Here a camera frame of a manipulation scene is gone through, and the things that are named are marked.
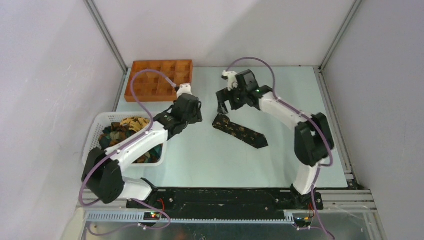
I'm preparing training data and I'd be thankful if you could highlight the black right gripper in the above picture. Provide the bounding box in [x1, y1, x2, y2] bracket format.
[217, 83, 248, 115]

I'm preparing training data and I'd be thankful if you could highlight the black gold floral tie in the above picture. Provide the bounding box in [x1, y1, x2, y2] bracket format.
[212, 114, 269, 149]

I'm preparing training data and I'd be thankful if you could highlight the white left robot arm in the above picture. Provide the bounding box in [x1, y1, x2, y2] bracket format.
[80, 93, 203, 208]

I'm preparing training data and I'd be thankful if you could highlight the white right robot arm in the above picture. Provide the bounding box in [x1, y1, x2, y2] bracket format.
[212, 69, 335, 209]

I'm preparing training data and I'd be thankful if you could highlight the wooden compartment tray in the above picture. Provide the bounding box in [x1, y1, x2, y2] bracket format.
[123, 59, 193, 103]

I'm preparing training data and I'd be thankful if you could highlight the green gold patterned tie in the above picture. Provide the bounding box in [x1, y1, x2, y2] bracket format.
[99, 117, 162, 163]

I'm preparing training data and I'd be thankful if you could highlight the white plastic basket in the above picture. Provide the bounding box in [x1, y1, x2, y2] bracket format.
[82, 111, 168, 170]

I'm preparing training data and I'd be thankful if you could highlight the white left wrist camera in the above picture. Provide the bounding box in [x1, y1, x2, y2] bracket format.
[175, 83, 193, 98]

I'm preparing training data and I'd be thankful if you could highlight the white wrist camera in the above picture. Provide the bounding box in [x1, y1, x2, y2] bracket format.
[175, 83, 193, 98]
[221, 70, 239, 91]

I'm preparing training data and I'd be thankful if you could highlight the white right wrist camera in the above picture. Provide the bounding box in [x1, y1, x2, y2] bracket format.
[221, 70, 239, 91]

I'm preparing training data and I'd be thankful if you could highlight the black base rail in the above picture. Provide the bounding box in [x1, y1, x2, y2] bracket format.
[145, 188, 324, 221]

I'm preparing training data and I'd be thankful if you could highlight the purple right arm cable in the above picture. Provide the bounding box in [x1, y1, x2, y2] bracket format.
[225, 57, 336, 240]

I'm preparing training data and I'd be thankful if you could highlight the aluminium frame rail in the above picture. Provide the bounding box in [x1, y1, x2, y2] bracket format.
[77, 188, 377, 223]

